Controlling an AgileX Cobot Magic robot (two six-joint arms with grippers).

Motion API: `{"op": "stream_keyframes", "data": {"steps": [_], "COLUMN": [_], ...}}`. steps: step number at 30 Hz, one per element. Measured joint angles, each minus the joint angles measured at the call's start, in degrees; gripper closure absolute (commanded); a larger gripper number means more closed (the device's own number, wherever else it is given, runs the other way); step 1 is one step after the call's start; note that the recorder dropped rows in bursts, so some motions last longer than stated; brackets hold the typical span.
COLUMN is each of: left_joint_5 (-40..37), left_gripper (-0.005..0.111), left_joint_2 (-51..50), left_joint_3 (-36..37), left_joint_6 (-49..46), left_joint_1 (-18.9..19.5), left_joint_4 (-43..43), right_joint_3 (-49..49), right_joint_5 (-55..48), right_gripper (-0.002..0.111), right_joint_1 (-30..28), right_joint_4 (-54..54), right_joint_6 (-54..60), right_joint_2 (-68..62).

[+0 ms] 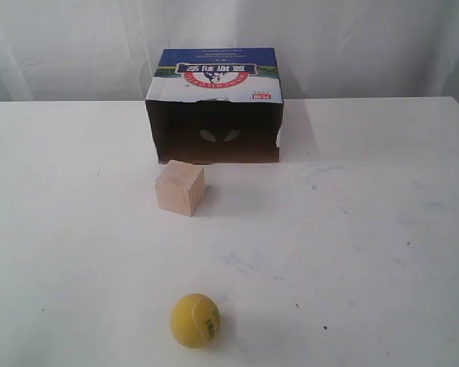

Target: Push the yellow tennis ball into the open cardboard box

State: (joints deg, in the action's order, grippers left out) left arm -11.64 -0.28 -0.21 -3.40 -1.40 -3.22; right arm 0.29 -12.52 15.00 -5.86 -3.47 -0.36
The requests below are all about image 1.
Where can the light wooden cube block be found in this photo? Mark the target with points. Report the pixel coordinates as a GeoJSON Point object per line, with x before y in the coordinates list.
{"type": "Point", "coordinates": [180, 187]}

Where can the blue white cardboard box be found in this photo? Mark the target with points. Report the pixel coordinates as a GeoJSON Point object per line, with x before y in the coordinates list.
{"type": "Point", "coordinates": [216, 106]}

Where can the yellow tennis ball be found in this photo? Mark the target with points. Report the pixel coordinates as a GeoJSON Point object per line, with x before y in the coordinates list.
{"type": "Point", "coordinates": [195, 321]}

